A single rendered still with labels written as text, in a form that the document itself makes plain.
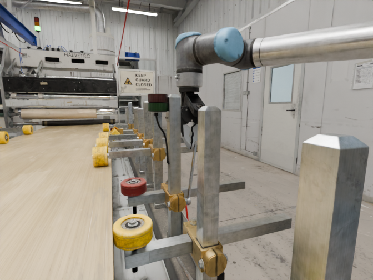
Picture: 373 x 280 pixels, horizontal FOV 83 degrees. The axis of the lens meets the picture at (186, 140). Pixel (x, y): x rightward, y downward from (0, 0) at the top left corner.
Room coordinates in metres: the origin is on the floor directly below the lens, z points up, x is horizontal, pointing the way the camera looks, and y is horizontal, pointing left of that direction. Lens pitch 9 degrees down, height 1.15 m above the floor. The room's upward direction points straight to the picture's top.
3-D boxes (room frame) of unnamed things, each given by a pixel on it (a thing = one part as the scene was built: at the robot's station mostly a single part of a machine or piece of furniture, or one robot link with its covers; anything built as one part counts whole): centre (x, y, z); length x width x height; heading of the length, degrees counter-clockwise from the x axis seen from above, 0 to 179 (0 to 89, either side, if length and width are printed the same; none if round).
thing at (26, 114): (2.69, 1.34, 1.05); 1.43 x 0.12 x 0.12; 110
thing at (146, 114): (1.12, 0.21, 0.93); 0.03 x 0.03 x 0.48; 20
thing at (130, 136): (1.40, 0.29, 0.95); 0.50 x 0.04 x 0.04; 110
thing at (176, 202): (0.67, 0.05, 0.85); 0.13 x 0.06 x 0.05; 20
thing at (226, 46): (0.68, -0.10, 1.32); 0.12 x 0.12 x 0.09; 48
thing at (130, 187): (0.65, 0.17, 0.85); 0.08 x 0.08 x 0.11
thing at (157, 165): (0.89, 0.12, 0.91); 0.03 x 0.03 x 0.48; 20
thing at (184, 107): (0.76, -0.01, 1.15); 0.09 x 0.08 x 0.12; 20
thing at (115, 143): (1.17, 0.21, 0.95); 0.50 x 0.04 x 0.04; 110
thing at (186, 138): (0.75, 0.01, 1.04); 0.06 x 0.03 x 0.09; 20
